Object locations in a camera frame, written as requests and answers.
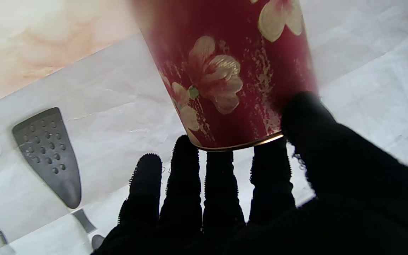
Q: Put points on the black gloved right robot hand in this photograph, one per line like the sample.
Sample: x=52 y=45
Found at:
x=349 y=212

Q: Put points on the black slotted spatula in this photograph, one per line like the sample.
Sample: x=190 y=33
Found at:
x=51 y=156

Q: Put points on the red floral tea tin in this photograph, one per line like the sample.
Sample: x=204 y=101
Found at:
x=225 y=71

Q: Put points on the white printed backdrop cloth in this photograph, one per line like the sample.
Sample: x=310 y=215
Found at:
x=119 y=124

